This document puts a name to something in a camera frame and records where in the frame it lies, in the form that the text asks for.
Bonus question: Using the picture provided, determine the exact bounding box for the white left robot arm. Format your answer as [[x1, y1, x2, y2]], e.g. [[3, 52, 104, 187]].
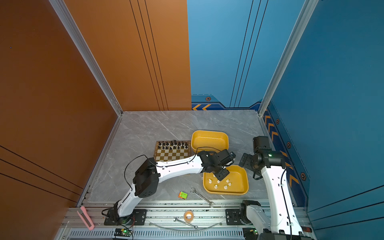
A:
[[114, 150, 236, 219]]

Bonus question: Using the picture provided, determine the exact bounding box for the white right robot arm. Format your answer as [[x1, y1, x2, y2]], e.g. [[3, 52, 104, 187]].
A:
[[239, 150, 311, 240]]

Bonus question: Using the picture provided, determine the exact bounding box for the wooden chess board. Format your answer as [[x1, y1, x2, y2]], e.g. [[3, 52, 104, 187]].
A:
[[154, 140, 194, 162]]

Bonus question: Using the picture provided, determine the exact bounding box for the green circuit board left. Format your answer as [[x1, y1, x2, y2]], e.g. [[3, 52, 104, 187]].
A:
[[114, 228, 134, 240]]

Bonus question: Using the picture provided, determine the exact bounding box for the yellow tray far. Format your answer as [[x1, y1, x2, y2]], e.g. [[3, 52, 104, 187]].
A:
[[191, 130, 229, 153]]

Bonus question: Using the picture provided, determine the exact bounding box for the yellow tray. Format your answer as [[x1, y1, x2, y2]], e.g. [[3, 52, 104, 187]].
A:
[[203, 165, 249, 196], [191, 130, 229, 153]]

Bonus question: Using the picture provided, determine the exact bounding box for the yellow tray near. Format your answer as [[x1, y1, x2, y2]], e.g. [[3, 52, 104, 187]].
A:
[[203, 165, 249, 196]]

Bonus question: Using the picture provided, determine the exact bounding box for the silver wrench on table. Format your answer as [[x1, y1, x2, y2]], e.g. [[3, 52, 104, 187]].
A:
[[191, 188, 214, 208]]

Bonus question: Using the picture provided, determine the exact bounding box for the green orange small cube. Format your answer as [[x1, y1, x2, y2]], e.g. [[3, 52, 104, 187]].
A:
[[178, 192, 188, 200]]

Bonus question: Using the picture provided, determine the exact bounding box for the tape roll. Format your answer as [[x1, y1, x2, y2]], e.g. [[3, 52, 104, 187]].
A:
[[184, 210, 194, 223]]

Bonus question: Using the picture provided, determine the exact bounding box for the pink utility knife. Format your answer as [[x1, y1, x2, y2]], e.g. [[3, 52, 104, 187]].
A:
[[77, 206, 95, 231]]

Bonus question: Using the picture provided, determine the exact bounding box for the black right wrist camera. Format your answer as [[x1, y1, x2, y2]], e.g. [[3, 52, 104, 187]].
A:
[[253, 136, 272, 154]]

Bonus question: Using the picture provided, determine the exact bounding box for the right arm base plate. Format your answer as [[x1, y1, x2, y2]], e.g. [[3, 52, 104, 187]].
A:
[[225, 209, 244, 226]]

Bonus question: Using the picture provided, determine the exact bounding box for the silver wrench on rail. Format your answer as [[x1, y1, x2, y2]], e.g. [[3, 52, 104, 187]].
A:
[[174, 218, 199, 230]]

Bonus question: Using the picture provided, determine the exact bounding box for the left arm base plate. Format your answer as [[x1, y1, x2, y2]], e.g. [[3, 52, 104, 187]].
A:
[[102, 208, 147, 227]]

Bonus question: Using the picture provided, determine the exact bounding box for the aluminium corner post left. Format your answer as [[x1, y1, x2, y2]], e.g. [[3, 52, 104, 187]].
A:
[[49, 0, 123, 117]]

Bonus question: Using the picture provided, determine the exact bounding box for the aluminium corner post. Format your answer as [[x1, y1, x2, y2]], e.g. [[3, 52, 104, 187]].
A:
[[49, 0, 123, 117], [258, 0, 319, 117]]

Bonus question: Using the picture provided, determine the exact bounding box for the aluminium corner post right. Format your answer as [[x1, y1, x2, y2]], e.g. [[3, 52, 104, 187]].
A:
[[258, 0, 319, 117]]

